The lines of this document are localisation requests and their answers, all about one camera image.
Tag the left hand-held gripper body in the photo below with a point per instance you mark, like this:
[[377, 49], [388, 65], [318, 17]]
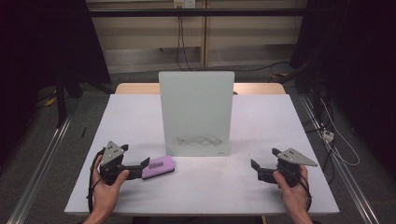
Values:
[[111, 154]]

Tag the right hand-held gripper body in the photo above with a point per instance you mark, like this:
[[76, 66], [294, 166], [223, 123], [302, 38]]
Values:
[[292, 157]]

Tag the purple whiteboard eraser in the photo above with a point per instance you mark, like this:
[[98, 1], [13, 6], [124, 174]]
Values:
[[158, 166]]

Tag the frosted glass whiteboard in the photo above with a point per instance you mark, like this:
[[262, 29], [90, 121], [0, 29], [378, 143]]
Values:
[[196, 109]]

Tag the person's right hand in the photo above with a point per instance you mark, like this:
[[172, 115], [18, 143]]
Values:
[[295, 199]]

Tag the person's left hand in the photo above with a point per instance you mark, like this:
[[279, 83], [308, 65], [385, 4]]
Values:
[[104, 196]]

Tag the small black pen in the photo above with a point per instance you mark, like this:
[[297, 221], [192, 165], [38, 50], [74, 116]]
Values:
[[83, 132]]

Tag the white power adapter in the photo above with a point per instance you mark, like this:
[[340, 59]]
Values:
[[328, 135]]

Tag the wooden table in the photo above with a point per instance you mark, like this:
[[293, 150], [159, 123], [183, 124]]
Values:
[[137, 88]]

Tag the black metal stand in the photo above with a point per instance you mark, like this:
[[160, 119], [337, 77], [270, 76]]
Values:
[[60, 99]]

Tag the black curtain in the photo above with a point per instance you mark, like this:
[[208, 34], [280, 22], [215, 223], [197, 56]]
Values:
[[43, 46], [358, 62]]

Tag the aluminium floor rail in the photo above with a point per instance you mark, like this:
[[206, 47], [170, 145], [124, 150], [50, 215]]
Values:
[[40, 168], [342, 174]]

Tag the white wall outlet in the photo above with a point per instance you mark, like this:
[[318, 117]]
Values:
[[185, 3]]

